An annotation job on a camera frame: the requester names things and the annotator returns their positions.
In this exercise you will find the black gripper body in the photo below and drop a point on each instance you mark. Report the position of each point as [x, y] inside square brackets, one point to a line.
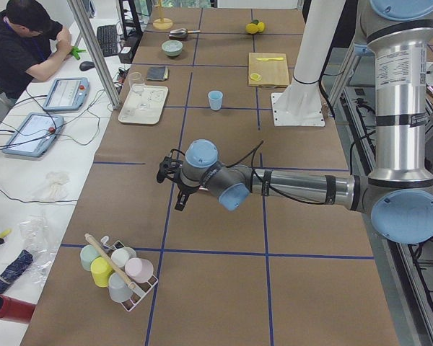
[185, 188]

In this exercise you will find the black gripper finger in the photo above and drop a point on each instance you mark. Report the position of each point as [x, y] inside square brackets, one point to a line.
[181, 201]

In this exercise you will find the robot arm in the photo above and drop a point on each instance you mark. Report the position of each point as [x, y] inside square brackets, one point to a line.
[397, 194]

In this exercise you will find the light blue plastic cup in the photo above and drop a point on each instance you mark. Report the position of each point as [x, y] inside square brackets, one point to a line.
[215, 98]

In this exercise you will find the pink cup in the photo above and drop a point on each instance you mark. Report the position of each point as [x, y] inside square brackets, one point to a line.
[139, 269]

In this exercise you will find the white cup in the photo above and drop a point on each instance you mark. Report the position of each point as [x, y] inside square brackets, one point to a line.
[122, 255]

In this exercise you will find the yellow cup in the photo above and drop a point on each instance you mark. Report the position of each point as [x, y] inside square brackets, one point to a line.
[101, 271]

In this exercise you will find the mint green cup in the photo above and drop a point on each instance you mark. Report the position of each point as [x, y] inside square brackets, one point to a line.
[87, 255]

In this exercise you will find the grey cup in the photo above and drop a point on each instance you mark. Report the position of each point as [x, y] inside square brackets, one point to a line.
[118, 290]

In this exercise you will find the wooden cup tree stand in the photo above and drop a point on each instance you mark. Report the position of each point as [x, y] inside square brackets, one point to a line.
[161, 22]

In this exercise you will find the yellow lemon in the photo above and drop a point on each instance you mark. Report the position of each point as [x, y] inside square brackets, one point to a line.
[261, 26]
[251, 28]

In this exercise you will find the cream bear serving tray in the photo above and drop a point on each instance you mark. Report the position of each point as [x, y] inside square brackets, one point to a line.
[154, 96]

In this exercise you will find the clear wine glass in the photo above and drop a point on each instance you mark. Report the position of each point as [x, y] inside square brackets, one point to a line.
[137, 86]

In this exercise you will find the grey folded cloth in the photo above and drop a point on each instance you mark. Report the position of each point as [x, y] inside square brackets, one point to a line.
[157, 73]

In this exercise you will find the white crumpled cloth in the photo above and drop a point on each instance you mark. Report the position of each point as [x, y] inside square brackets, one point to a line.
[54, 187]

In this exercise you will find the green bowl of ice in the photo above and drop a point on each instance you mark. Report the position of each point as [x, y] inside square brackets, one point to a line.
[172, 48]

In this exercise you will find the blue teach pendant far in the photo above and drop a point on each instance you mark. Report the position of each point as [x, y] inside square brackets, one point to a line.
[66, 94]

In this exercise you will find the blue teach pendant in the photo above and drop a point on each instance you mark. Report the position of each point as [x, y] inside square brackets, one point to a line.
[35, 135]
[66, 94]

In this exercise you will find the black computer mouse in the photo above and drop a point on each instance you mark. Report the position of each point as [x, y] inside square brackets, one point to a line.
[86, 65]

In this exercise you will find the steel ice scoop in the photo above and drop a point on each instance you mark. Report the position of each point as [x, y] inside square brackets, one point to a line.
[181, 33]

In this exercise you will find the blue teach pendant near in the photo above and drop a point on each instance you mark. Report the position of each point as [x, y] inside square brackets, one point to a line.
[35, 135]

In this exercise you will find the yellow plastic knife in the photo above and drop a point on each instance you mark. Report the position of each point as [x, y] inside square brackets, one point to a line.
[271, 59]

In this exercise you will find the bamboo cutting board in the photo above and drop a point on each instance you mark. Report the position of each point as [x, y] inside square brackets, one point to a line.
[274, 73]

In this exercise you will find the black keyboard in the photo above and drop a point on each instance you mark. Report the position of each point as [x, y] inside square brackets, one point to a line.
[107, 37]

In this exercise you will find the clear plastic bag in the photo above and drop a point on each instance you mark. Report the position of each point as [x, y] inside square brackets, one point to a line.
[41, 244]

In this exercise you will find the blue plaid folded umbrella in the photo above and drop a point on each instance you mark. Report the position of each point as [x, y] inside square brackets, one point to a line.
[15, 270]

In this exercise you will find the seated person in black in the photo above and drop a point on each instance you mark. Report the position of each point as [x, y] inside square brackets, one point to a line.
[32, 46]

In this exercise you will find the red cylinder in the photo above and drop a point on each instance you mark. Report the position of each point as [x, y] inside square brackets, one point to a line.
[12, 309]

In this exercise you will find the wooden rack handle rod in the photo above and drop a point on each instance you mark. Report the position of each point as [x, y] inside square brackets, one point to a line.
[91, 240]

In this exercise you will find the white wire cup rack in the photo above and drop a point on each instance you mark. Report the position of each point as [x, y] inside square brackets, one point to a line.
[141, 290]

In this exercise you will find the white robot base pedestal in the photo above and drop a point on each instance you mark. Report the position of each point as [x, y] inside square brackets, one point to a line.
[300, 103]

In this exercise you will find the aluminium frame post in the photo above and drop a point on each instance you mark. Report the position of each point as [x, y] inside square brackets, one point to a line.
[86, 29]

